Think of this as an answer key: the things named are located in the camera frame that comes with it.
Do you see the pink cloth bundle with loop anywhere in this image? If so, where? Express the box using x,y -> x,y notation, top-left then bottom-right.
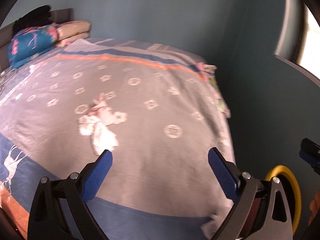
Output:
87,93 -> 112,117

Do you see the blue floral folded quilt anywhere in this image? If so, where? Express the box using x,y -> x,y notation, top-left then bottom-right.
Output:
7,24 -> 58,69

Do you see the black garment on headboard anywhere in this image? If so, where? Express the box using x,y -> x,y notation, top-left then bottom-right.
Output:
12,5 -> 52,35

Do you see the white window frame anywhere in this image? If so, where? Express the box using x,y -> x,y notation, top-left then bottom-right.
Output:
274,0 -> 319,86

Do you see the floral sheet at bed edge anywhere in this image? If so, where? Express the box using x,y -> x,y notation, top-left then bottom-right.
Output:
197,62 -> 231,119

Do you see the beige folded blanket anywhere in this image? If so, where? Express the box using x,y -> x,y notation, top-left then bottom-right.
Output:
56,21 -> 91,47

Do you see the white tissue pink cloth bundle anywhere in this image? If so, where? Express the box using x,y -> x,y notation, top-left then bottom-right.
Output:
78,111 -> 127,155

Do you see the grey patterned bed cover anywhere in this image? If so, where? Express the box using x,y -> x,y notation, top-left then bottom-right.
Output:
1,39 -> 234,239

